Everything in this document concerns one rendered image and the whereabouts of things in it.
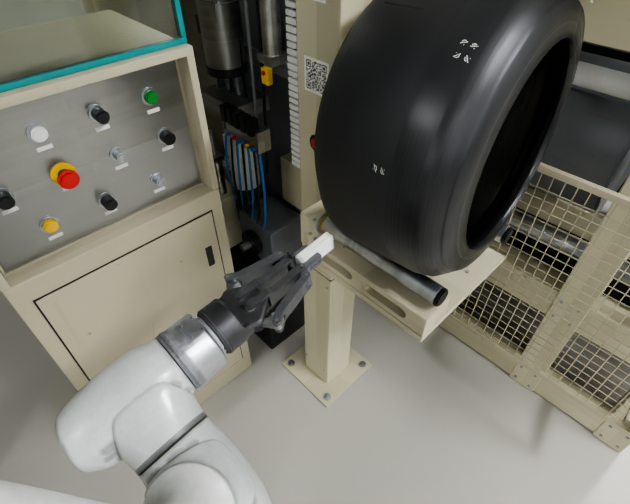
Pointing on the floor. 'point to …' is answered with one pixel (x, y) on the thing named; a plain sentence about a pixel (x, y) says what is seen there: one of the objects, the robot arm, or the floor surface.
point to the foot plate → (327, 393)
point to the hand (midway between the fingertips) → (315, 251)
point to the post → (305, 11)
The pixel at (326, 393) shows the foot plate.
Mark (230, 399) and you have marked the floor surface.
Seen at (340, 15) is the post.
